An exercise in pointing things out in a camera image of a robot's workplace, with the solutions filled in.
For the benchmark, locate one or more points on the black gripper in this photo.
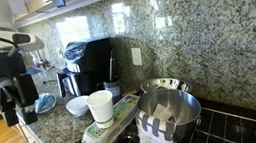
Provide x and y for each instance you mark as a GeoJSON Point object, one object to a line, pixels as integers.
{"type": "Point", "coordinates": [2, 65]}

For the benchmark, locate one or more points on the patterned kitchen towel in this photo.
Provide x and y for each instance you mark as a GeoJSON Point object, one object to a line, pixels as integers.
{"type": "Point", "coordinates": [153, 128]}

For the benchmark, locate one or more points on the small white ceramic bowl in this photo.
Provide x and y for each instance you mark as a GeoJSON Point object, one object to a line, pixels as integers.
{"type": "Point", "coordinates": [77, 105]}

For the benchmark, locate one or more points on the large steel mixing bowl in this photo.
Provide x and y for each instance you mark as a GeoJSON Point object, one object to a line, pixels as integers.
{"type": "Point", "coordinates": [183, 107]}

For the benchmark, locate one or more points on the light blue cloth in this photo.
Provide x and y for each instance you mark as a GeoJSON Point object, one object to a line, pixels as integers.
{"type": "Point", "coordinates": [45, 102]}

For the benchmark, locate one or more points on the white paper cup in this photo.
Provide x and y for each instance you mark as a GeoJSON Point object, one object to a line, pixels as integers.
{"type": "Point", "coordinates": [101, 109]}

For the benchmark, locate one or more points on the black steel air fryer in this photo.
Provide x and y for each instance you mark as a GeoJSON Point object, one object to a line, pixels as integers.
{"type": "Point", "coordinates": [93, 66]}

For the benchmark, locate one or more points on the egg carton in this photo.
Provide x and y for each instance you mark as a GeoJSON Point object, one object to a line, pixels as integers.
{"type": "Point", "coordinates": [123, 109]}

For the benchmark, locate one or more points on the metal kitchen tongs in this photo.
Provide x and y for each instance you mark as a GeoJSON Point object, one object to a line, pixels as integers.
{"type": "Point", "coordinates": [111, 67]}

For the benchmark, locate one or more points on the black under-cabinet box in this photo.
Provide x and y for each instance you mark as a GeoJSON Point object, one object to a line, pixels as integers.
{"type": "Point", "coordinates": [60, 1]}

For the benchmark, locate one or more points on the white wall outlet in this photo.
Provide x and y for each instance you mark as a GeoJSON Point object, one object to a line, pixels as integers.
{"type": "Point", "coordinates": [136, 56]}

